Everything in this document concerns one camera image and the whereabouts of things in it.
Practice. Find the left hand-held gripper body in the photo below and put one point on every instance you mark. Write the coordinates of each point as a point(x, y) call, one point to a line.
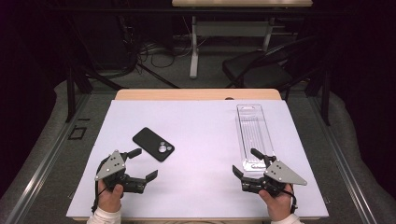
point(112, 165)

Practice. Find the white frame desk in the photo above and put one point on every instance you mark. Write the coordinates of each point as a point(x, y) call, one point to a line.
point(230, 28)

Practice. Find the black metal stand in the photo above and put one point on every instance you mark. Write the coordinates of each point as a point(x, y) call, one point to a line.
point(71, 90)
point(326, 99)

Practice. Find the black folding chair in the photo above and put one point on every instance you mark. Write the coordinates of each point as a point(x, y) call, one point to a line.
point(258, 71)

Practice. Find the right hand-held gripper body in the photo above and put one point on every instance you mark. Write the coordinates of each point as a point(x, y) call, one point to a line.
point(281, 174)

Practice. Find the grey metal floor rail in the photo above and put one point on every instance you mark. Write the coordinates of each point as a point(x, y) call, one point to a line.
point(345, 168)
point(40, 174)

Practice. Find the person's left hand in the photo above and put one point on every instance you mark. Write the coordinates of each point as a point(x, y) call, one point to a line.
point(109, 199)

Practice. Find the person's right hand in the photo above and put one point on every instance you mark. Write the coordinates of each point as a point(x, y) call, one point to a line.
point(277, 205)

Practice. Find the black horizontal crossbar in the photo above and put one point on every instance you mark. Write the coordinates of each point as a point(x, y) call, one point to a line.
point(124, 11)

